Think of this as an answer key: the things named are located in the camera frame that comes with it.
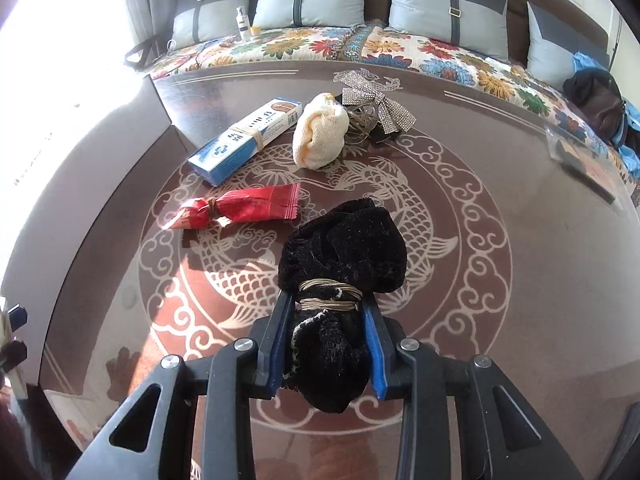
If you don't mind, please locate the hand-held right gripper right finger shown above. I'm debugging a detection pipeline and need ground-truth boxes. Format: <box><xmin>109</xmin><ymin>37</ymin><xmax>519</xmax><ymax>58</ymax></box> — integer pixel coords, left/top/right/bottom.
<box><xmin>360</xmin><ymin>297</ymin><xmax>586</xmax><ymax>480</ymax></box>

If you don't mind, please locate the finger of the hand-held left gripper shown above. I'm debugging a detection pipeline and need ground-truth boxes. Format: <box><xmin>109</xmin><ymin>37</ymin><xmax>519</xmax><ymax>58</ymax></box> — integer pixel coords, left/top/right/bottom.
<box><xmin>0</xmin><ymin>340</ymin><xmax>28</xmax><ymax>372</ymax></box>
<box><xmin>0</xmin><ymin>304</ymin><xmax>28</xmax><ymax>332</ymax></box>

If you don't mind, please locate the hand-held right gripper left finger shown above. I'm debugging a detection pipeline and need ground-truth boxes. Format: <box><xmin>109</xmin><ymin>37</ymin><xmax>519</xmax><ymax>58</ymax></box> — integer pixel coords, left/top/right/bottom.
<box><xmin>65</xmin><ymin>290</ymin><xmax>296</xmax><ymax>480</ymax></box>

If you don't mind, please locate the black velvet pouch with band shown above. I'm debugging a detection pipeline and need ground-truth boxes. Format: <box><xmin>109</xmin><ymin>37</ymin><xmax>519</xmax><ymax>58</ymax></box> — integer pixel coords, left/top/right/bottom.
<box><xmin>277</xmin><ymin>198</ymin><xmax>408</xmax><ymax>415</ymax></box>

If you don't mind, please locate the brown glass desktop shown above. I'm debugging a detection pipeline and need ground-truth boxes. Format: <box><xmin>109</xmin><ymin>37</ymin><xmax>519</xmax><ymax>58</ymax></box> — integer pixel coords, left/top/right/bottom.
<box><xmin>0</xmin><ymin>57</ymin><xmax>640</xmax><ymax>480</ymax></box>

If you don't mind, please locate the red snack packet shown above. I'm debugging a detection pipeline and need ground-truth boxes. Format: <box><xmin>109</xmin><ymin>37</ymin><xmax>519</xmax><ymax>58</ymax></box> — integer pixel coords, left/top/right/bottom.
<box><xmin>164</xmin><ymin>182</ymin><xmax>301</xmax><ymax>231</ymax></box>

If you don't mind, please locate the blue and white toothpaste box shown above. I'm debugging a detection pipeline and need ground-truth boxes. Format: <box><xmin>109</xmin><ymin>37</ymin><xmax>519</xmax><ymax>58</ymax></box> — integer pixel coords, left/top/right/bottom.
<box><xmin>188</xmin><ymin>98</ymin><xmax>304</xmax><ymax>187</ymax></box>

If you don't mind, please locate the cream knitted cloth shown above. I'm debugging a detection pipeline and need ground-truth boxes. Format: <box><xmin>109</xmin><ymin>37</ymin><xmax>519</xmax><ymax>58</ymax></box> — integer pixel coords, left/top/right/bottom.
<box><xmin>292</xmin><ymin>92</ymin><xmax>350</xmax><ymax>171</ymax></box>

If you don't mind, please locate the rhinestone bow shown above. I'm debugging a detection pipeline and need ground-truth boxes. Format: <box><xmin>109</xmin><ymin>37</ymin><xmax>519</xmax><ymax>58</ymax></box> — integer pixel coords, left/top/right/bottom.
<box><xmin>332</xmin><ymin>67</ymin><xmax>417</xmax><ymax>135</ymax></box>

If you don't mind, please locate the floral sofa cover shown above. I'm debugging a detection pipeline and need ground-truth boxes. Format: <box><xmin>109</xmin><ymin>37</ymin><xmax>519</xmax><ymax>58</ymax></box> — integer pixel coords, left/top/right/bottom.
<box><xmin>150</xmin><ymin>19</ymin><xmax>640</xmax><ymax>181</ymax></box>

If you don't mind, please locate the dark brown bag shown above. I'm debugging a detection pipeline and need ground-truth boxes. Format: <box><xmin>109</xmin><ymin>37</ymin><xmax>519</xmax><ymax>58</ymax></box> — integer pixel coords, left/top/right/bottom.
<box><xmin>562</xmin><ymin>69</ymin><xmax>631</xmax><ymax>146</ymax></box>

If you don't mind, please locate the grey curtain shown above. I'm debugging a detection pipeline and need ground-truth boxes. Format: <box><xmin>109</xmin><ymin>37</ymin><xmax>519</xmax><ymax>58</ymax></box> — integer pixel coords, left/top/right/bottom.
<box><xmin>115</xmin><ymin>0</ymin><xmax>188</xmax><ymax>43</ymax></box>

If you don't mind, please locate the metal wire hair clip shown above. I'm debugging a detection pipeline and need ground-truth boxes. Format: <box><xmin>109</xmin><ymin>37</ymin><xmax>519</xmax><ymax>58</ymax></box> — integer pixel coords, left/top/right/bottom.
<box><xmin>342</xmin><ymin>102</ymin><xmax>401</xmax><ymax>147</ymax></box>

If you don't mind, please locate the black strap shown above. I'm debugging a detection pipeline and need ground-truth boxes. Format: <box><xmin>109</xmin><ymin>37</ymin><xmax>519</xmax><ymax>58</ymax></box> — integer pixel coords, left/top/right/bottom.
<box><xmin>122</xmin><ymin>35</ymin><xmax>168</xmax><ymax>70</ymax></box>

